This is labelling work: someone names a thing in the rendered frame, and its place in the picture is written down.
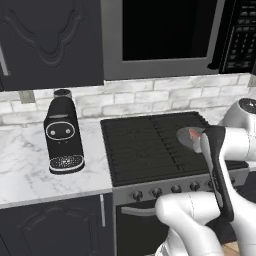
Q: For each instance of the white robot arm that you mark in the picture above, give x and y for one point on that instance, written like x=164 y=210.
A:
x=186 y=213

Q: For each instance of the grey frying pan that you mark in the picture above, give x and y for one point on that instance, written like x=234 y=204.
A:
x=187 y=137

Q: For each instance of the red steak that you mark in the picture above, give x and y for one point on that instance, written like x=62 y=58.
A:
x=194 y=134

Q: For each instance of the black hob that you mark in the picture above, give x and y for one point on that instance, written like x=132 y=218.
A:
x=150 y=146

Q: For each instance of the black coffee machine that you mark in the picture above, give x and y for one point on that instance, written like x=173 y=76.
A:
x=61 y=133

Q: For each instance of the black hob knob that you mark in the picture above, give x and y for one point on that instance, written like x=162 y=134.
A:
x=194 y=186
x=176 y=188
x=156 y=192
x=137 y=195
x=209 y=183

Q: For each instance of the grey microwave oven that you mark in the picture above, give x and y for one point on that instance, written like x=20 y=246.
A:
x=166 y=36

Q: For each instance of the black oven door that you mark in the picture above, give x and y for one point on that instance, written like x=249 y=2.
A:
x=140 y=233

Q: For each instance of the dark base cupboard door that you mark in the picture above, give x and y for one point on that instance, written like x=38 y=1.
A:
x=50 y=230

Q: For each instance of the grey wall socket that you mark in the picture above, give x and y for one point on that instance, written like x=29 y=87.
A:
x=26 y=96

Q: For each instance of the dark wall cupboard door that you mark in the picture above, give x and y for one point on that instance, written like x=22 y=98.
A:
x=50 y=40

